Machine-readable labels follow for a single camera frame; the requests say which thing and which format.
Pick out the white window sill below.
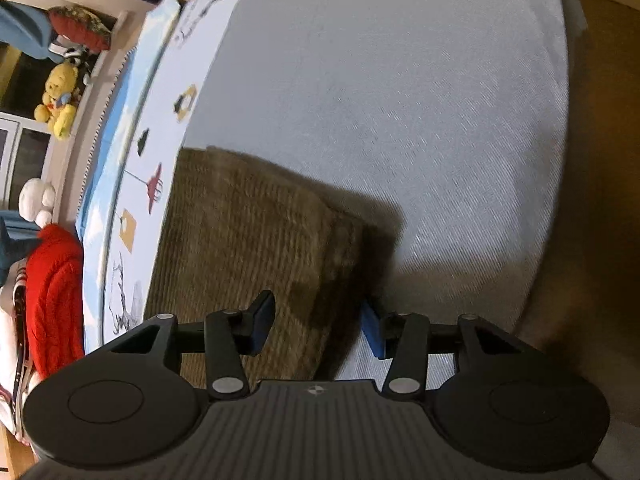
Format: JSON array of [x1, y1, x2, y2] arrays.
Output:
[[47, 10, 126, 226]]

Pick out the white plush toy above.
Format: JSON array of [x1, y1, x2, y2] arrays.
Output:
[[17, 178, 57, 228]]

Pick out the grey cloth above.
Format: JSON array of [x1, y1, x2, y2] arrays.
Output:
[[175, 0, 573, 386]]

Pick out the black white striped plush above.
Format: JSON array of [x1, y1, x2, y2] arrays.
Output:
[[50, 42, 95, 86]]

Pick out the blue curtain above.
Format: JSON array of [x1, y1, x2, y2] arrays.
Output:
[[0, 0, 57, 61]]

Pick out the blue shark plush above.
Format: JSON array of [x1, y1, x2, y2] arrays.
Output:
[[0, 215, 40, 286]]

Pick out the light blue patterned blanket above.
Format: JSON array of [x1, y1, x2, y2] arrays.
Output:
[[75, 0, 181, 356]]

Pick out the grey mattress with patterned trim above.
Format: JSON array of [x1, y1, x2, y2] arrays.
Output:
[[75, 50, 133, 226]]

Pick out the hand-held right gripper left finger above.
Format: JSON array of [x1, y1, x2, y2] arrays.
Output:
[[107, 290, 277, 402]]

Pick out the dark olive corduroy pants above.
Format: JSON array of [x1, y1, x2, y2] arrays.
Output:
[[144, 146, 371, 382]]

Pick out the red patterned pillow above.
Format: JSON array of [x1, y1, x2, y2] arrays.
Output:
[[47, 4, 113, 53]]

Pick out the white printed bed sheet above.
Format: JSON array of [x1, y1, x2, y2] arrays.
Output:
[[100, 0, 261, 351]]

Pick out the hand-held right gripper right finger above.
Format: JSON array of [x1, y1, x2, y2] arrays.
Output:
[[361, 297, 523, 402]]

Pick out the red knitted blanket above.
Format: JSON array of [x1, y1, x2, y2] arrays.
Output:
[[25, 225, 86, 378]]

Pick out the yellow bear plush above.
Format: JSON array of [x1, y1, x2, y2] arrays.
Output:
[[34, 64, 81, 141]]

